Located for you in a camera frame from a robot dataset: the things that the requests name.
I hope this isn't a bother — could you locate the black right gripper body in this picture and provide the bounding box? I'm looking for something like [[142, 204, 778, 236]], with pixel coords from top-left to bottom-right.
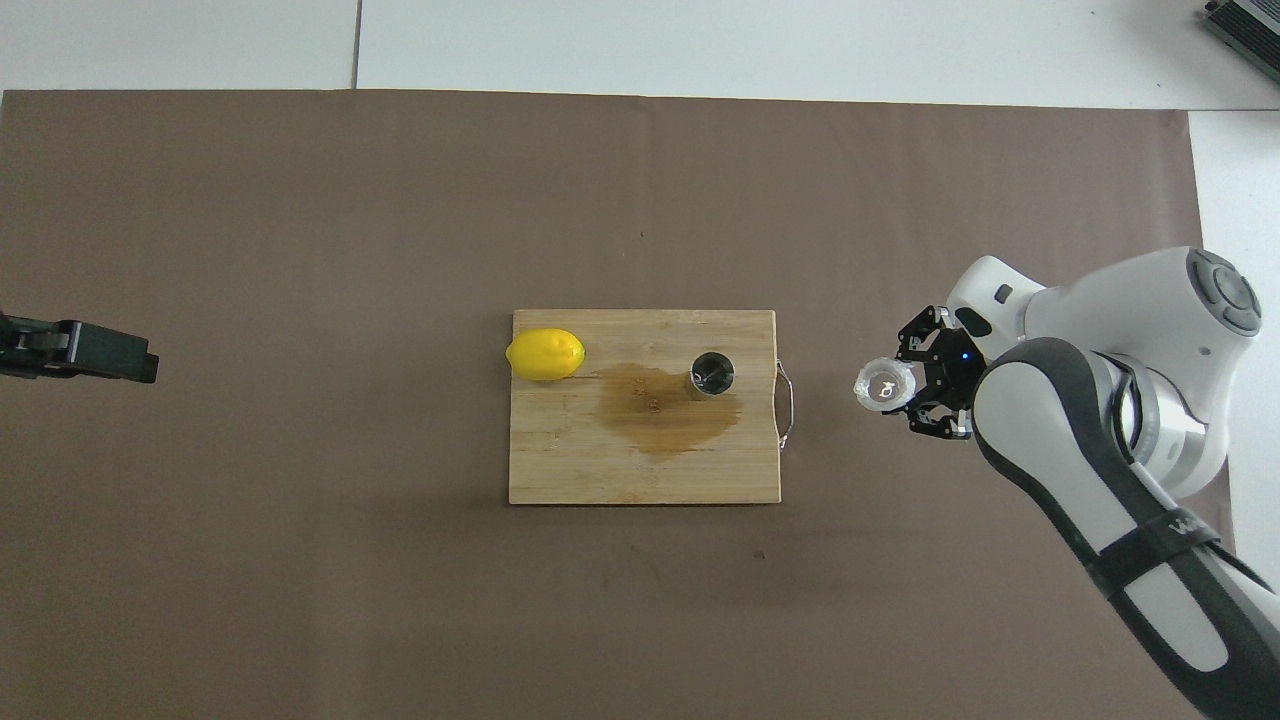
[[925, 330, 991, 416]]

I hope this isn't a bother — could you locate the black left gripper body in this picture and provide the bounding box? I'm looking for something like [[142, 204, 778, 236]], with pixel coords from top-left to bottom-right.
[[0, 312, 63, 379]]

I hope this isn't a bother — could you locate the small white ribbed cup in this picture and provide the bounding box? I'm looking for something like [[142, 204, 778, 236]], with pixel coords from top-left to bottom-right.
[[853, 357, 919, 413]]

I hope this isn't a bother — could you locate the steel jigger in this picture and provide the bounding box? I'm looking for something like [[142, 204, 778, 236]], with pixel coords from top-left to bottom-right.
[[685, 350, 736, 399]]

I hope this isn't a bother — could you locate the brown paper table mat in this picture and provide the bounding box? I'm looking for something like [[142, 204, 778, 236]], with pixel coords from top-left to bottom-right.
[[0, 88, 1256, 720]]

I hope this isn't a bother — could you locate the wooden cutting board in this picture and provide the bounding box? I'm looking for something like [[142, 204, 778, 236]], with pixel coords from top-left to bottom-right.
[[508, 308, 798, 506]]

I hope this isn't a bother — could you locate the yellow lemon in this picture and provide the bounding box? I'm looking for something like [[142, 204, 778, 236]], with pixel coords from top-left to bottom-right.
[[505, 328, 587, 382]]

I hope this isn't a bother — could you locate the grey ribbed metal box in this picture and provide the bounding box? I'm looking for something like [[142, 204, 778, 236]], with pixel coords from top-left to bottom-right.
[[1200, 0, 1280, 56]]

